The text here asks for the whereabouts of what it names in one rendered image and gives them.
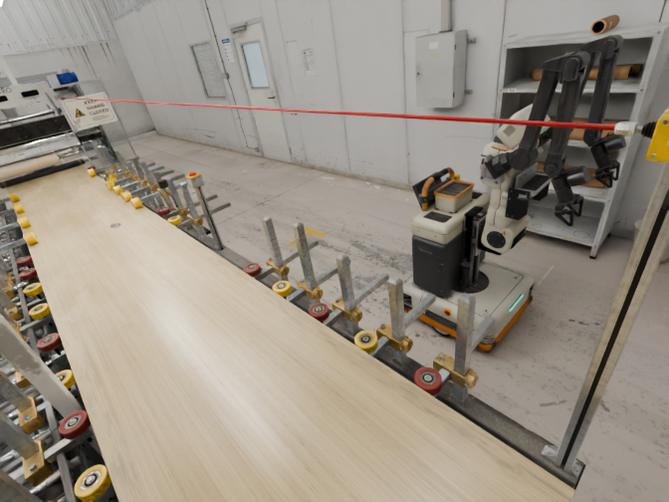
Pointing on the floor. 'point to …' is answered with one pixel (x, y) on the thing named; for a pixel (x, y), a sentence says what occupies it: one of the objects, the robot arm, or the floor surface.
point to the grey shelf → (623, 94)
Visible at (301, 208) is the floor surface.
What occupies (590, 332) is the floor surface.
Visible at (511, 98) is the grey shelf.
